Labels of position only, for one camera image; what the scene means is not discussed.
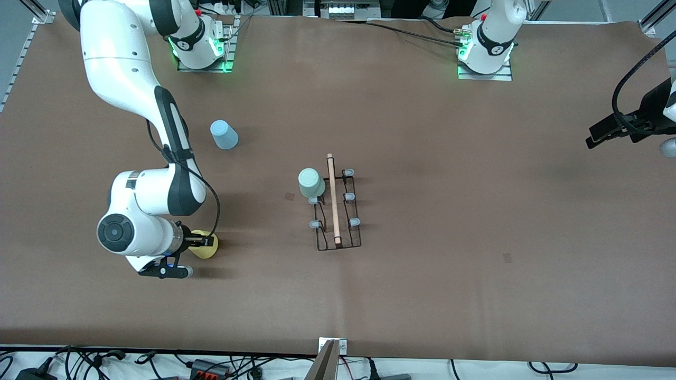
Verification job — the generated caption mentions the yellow plastic cup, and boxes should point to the yellow plastic cup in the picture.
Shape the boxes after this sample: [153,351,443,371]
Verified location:
[190,230,219,260]

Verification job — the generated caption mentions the pale green plastic cup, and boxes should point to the pale green plastic cup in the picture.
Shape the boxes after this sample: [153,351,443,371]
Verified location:
[298,168,326,199]

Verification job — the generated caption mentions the black wire cup holder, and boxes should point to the black wire cup holder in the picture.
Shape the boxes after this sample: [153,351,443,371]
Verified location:
[305,153,363,252]

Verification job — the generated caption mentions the light blue plastic cup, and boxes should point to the light blue plastic cup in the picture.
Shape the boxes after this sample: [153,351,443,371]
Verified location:
[210,120,239,150]

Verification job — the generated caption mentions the black box with orange clips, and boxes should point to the black box with orange clips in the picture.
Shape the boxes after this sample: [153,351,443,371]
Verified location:
[189,358,231,379]

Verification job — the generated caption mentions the grey wedge shaped bar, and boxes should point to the grey wedge shaped bar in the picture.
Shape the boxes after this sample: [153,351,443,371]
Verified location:
[304,339,342,380]

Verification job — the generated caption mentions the black power adapter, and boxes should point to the black power adapter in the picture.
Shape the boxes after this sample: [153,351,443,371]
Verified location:
[15,367,58,380]

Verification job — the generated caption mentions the white power strip with plugs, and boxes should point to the white power strip with plugs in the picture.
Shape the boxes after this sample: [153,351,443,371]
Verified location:
[200,0,250,16]

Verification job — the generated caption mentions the white socket block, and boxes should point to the white socket block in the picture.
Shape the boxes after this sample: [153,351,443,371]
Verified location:
[316,0,369,23]

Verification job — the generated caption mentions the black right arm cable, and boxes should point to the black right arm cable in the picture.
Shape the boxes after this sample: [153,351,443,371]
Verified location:
[145,120,221,239]

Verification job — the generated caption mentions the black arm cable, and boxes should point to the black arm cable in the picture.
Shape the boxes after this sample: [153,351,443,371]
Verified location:
[612,31,676,134]
[145,120,221,239]

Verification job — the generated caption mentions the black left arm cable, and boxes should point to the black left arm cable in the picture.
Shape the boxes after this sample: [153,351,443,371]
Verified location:
[612,31,676,134]

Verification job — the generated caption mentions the left arm aluminium base plate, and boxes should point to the left arm aluminium base plate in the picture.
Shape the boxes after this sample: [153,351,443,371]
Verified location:
[457,57,514,81]

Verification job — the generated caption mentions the tangled black floor cables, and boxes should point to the tangled black floor cables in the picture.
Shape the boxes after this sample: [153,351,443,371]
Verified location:
[0,346,183,380]

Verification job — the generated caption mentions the small metal table bracket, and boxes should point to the small metal table bracket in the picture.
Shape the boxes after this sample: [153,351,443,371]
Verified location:
[318,337,348,356]

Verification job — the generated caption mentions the right arm aluminium base plate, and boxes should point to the right arm aluminium base plate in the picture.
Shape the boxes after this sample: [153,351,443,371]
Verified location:
[177,16,237,73]

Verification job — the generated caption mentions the short black table cable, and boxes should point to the short black table cable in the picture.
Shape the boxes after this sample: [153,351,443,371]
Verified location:
[420,17,465,35]

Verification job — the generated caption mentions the long black table cable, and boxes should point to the long black table cable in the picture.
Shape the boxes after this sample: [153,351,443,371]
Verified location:
[338,18,465,48]

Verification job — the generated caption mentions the looped black floor cable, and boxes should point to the looped black floor cable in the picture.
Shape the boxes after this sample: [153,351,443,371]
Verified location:
[528,361,579,374]

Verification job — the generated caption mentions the dark aluminium frame post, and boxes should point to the dark aluminium frame post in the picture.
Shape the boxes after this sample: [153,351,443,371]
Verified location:
[267,0,306,16]

